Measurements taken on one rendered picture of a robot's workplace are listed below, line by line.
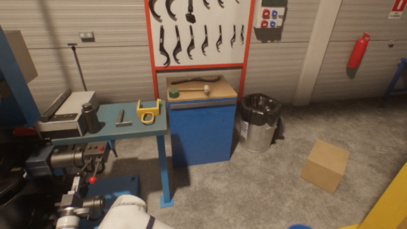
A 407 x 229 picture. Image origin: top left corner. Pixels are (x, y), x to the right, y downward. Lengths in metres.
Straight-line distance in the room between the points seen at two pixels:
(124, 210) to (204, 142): 1.70
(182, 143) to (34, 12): 2.36
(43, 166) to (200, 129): 1.38
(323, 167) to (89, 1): 3.29
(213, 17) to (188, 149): 1.80
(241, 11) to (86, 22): 2.06
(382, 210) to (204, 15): 2.67
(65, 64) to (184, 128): 1.94
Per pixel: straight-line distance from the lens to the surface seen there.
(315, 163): 2.55
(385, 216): 2.04
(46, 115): 1.50
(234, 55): 3.21
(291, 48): 3.67
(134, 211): 0.78
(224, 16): 3.04
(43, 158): 1.51
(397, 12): 4.86
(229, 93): 2.11
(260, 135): 2.63
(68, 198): 1.21
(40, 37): 3.35
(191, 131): 2.23
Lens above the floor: 1.90
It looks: 30 degrees down
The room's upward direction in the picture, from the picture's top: 1 degrees clockwise
